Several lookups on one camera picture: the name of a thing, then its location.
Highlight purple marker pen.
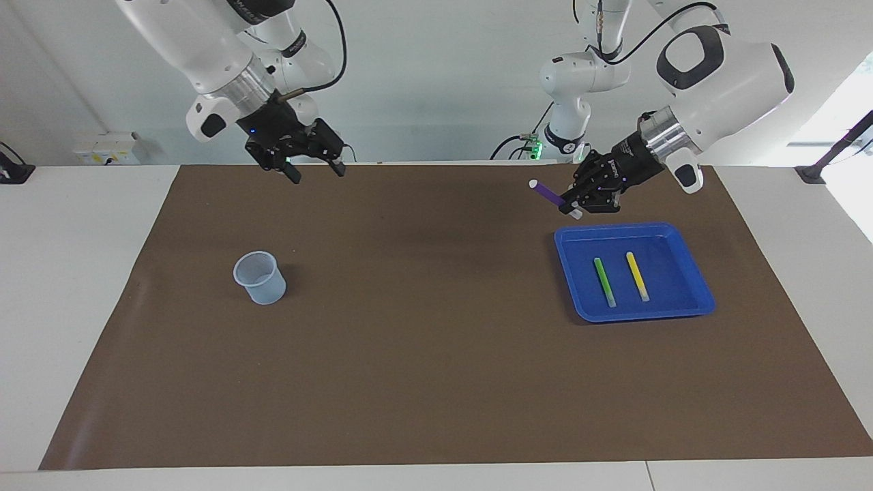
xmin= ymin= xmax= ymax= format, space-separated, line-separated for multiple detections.
xmin=529 ymin=179 xmax=584 ymax=220

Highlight green marker pen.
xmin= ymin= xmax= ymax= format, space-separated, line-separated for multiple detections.
xmin=593 ymin=257 xmax=617 ymax=308

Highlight yellow marker pen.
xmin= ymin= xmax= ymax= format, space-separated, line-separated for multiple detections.
xmin=625 ymin=252 xmax=651 ymax=303

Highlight translucent plastic cup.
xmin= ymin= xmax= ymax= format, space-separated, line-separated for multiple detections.
xmin=233 ymin=251 xmax=287 ymax=306

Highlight blue plastic tray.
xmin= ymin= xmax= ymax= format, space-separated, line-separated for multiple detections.
xmin=554 ymin=222 xmax=717 ymax=323

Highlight brown table mat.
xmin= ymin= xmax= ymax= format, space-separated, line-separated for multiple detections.
xmin=39 ymin=164 xmax=873 ymax=471

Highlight black angled stand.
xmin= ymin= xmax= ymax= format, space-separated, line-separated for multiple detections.
xmin=795 ymin=109 xmax=873 ymax=185

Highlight black table clamp device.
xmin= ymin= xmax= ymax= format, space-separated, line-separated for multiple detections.
xmin=0 ymin=141 xmax=36 ymax=185

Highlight black left base cables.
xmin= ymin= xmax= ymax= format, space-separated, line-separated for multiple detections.
xmin=491 ymin=102 xmax=554 ymax=162

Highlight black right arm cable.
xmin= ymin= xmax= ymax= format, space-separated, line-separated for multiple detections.
xmin=276 ymin=0 xmax=349 ymax=103

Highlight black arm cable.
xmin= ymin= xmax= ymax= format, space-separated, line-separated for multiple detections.
xmin=573 ymin=0 xmax=717 ymax=65
xmin=276 ymin=0 xmax=349 ymax=103

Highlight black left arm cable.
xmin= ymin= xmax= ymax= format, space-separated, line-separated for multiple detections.
xmin=573 ymin=0 xmax=717 ymax=65

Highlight white wall socket box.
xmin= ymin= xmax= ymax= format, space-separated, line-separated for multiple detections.
xmin=73 ymin=132 xmax=140 ymax=166

